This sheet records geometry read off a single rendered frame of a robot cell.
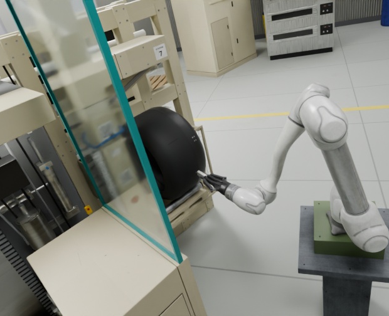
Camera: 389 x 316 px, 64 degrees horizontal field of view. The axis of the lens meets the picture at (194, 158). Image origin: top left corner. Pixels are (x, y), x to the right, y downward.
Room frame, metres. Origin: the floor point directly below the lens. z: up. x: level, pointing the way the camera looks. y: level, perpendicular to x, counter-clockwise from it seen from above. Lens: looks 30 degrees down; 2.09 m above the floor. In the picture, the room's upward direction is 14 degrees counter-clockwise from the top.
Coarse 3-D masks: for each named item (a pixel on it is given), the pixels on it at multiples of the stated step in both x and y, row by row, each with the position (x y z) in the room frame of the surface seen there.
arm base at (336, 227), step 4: (328, 212) 1.29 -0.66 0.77; (328, 216) 1.26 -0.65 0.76; (332, 220) 1.20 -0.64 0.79; (332, 224) 1.19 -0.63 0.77; (336, 224) 1.16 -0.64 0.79; (340, 224) 1.14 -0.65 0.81; (332, 228) 1.17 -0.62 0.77; (336, 228) 1.15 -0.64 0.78; (340, 228) 1.14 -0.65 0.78; (332, 232) 1.14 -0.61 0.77; (336, 232) 1.13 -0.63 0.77; (340, 232) 1.13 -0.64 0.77; (344, 232) 1.12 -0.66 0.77
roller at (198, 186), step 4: (196, 184) 1.65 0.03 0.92; (200, 184) 1.65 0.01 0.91; (192, 188) 1.63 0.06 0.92; (196, 188) 1.63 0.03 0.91; (200, 188) 1.65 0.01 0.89; (188, 192) 1.60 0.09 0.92; (192, 192) 1.60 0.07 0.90; (184, 196) 1.57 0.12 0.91; (188, 196) 1.58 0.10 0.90; (176, 200) 1.55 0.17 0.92; (180, 200) 1.55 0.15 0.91; (184, 200) 1.56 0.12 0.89; (168, 204) 1.52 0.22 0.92; (172, 204) 1.52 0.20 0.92; (176, 204) 1.52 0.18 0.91; (168, 208) 1.49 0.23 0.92; (172, 208) 1.50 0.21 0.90; (168, 212) 1.48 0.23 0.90
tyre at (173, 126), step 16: (144, 112) 1.76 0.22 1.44; (160, 112) 1.70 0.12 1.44; (176, 112) 1.73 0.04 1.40; (144, 128) 1.58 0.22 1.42; (160, 128) 1.57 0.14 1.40; (176, 128) 1.58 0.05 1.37; (192, 128) 1.63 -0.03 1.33; (144, 144) 1.55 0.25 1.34; (160, 144) 1.49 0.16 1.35; (176, 144) 1.50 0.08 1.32; (192, 144) 1.54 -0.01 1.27; (160, 160) 1.47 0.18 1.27; (176, 160) 1.45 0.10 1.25; (192, 160) 1.50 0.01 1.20; (160, 176) 1.83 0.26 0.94; (176, 176) 1.44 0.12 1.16; (192, 176) 1.49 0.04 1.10; (160, 192) 1.56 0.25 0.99; (176, 192) 1.47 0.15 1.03
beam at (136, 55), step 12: (144, 36) 2.21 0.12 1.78; (156, 36) 2.09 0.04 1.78; (120, 48) 1.98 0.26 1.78; (132, 48) 1.93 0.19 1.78; (144, 48) 1.98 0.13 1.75; (120, 60) 1.87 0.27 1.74; (132, 60) 1.92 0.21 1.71; (144, 60) 1.96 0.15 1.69; (156, 60) 2.01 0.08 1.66; (120, 72) 1.86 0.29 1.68; (132, 72) 1.90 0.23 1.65
